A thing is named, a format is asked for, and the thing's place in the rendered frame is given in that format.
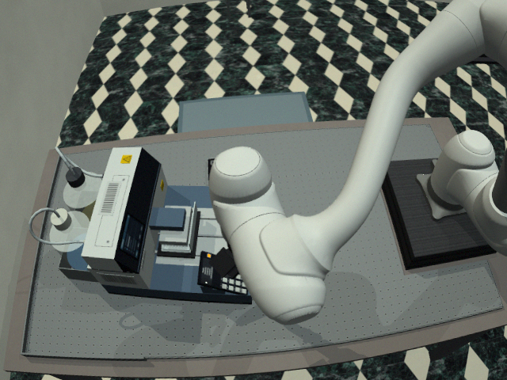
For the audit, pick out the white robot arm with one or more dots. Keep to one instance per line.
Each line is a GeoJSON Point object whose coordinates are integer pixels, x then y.
{"type": "Point", "coordinates": [283, 261]}

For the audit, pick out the clear plastic bottle with grey cap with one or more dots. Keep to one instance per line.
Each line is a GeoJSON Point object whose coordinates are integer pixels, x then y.
{"type": "Point", "coordinates": [71, 226]}

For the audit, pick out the black rectangular frame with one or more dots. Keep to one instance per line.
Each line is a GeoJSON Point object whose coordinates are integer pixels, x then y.
{"type": "Point", "coordinates": [210, 161]}

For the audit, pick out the grey flexible hose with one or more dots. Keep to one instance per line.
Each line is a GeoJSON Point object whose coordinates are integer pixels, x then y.
{"type": "Point", "coordinates": [49, 242]}

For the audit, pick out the white and black benchtop lab machine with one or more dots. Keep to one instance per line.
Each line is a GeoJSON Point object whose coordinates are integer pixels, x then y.
{"type": "Point", "coordinates": [123, 247]}

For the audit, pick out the grey curved hose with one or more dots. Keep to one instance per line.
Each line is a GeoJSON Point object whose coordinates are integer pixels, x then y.
{"type": "Point", "coordinates": [67, 161]}

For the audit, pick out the clear plastic bottle with black cap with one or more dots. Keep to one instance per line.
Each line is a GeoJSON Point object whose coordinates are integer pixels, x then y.
{"type": "Point", "coordinates": [80, 193]}

